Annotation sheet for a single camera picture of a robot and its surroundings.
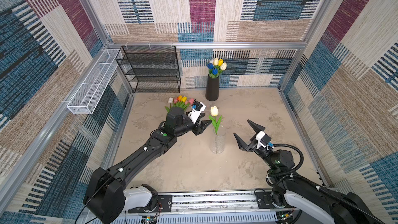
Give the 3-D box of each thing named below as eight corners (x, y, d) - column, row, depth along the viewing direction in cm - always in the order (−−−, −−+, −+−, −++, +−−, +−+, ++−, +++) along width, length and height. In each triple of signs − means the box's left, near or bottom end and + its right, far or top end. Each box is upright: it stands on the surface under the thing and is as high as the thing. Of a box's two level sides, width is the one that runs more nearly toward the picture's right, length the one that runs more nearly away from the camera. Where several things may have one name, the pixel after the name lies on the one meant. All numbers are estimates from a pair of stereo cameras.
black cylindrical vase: (206, 101, 115) (206, 80, 100) (207, 95, 119) (207, 74, 104) (217, 102, 115) (219, 82, 99) (217, 96, 119) (220, 75, 103)
